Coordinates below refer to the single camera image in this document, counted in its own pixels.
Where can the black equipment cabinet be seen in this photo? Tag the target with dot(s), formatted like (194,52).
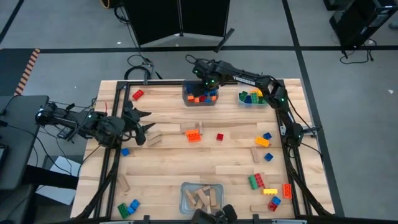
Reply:
(357,21)

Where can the thin red tag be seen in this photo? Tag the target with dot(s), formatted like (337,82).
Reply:
(105,106)

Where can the green long toy brick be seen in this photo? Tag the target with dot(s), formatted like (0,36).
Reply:
(243,95)
(255,98)
(252,182)
(123,210)

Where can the blue long toy brick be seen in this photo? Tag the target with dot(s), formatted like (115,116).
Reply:
(247,99)

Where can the white sheet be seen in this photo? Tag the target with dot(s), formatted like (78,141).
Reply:
(66,168)

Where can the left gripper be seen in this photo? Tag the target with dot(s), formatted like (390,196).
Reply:
(130,119)

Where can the red long toy brick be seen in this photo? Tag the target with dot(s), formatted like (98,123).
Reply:
(259,180)
(138,94)

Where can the black power brick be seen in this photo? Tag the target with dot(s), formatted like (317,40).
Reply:
(64,133)

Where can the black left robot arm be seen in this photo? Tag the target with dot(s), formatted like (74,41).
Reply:
(93,124)

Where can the clear plastic bin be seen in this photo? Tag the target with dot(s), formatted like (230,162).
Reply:
(270,90)

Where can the dark grey plastic bin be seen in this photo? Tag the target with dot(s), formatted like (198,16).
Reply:
(200,102)

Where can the pale wooden block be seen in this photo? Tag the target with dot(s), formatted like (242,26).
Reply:
(199,203)

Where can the black mat striped edge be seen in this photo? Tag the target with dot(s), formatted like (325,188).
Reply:
(12,71)

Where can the black desk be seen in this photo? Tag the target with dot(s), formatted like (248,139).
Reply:
(21,140)

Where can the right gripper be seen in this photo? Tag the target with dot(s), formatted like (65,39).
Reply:
(208,74)

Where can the black power adapter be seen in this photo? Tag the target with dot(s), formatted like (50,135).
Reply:
(70,106)

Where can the orange-red long toy brick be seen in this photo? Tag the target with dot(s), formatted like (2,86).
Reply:
(287,191)
(194,138)

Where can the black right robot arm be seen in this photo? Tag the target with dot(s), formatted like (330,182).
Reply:
(248,80)

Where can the yellow long toy brick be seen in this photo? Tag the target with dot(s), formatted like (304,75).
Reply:
(270,191)
(258,92)

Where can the black partition screen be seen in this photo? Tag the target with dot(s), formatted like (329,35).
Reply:
(155,21)

